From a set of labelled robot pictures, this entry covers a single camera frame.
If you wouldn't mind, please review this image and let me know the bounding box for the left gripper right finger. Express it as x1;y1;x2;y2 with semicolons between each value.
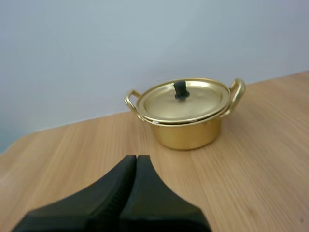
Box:
117;154;213;232

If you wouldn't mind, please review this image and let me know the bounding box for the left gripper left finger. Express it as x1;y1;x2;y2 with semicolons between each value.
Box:
9;154;137;232

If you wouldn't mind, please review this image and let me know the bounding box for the gold lid with black knob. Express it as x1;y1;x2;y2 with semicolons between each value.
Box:
136;77;231;124

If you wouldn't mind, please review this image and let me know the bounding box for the gold pot with two handles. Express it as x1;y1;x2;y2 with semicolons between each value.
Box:
125;78;246;151

